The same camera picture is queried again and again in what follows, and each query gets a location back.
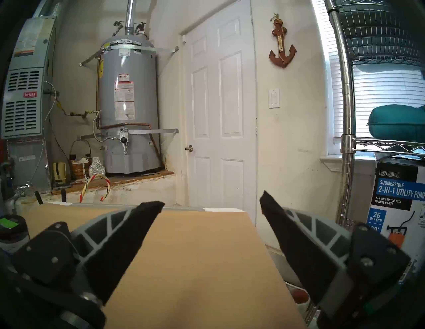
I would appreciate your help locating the striped candy cane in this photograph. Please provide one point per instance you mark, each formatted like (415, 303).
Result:
(99, 175)

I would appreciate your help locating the black lid with green tape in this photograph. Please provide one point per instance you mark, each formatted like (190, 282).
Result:
(13, 229)

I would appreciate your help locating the grey water heater tank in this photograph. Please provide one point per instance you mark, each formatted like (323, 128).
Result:
(129, 99)

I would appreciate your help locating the white window sill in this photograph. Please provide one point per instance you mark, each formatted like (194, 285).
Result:
(332, 162)

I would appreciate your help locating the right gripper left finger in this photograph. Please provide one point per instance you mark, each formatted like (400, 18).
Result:
(109, 252)

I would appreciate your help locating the white tub with orange content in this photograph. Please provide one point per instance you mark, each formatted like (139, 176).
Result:
(298, 295)

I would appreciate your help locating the silver door knob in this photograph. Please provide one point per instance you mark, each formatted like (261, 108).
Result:
(189, 148)

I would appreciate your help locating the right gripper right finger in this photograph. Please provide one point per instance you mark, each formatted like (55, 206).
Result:
(308, 255)

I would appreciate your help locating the yellow container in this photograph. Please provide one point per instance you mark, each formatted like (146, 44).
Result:
(59, 171)

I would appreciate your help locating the brown anchor wall decoration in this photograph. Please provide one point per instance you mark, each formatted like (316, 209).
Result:
(279, 36)

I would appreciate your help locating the metal flue pipe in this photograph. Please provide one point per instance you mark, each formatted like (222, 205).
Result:
(130, 16)

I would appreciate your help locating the teal tufted cushion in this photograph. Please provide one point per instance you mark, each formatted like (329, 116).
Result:
(398, 123)

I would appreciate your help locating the grey Bryant furnace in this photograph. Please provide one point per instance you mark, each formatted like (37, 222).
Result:
(25, 116)

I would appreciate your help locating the yellow gas line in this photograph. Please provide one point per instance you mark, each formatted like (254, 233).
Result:
(78, 114)

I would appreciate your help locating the crumpled aluminium foil lump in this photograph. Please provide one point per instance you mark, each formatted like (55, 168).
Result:
(97, 168)

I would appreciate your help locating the white panel door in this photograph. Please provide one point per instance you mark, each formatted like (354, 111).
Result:
(219, 132)

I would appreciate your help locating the white window blinds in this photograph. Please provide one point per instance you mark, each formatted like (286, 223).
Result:
(382, 93)

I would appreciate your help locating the wooden platform ledge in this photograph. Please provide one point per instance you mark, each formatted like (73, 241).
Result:
(132, 179)

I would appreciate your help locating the silver foil duct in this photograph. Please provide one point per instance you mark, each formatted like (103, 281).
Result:
(49, 7)

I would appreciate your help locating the utility pump cardboard box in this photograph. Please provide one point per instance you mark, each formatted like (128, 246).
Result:
(395, 194)

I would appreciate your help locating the white light switch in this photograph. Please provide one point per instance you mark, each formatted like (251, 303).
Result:
(274, 98)

